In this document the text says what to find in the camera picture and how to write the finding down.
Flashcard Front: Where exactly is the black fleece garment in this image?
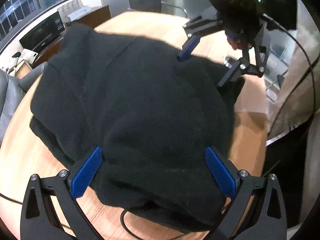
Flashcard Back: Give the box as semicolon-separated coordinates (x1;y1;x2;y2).
30;23;245;232

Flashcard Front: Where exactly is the person's right hand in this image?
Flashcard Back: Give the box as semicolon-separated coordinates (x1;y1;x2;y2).
225;31;242;50

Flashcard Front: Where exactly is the dark wooden side cabinet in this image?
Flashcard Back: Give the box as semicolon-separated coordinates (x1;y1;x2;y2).
31;5;111;69

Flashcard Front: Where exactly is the grey leather armchair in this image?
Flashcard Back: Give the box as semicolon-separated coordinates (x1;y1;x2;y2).
0;62;48;143

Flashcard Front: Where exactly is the white bag on cabinet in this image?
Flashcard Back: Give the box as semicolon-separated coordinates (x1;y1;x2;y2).
0;47;40;72

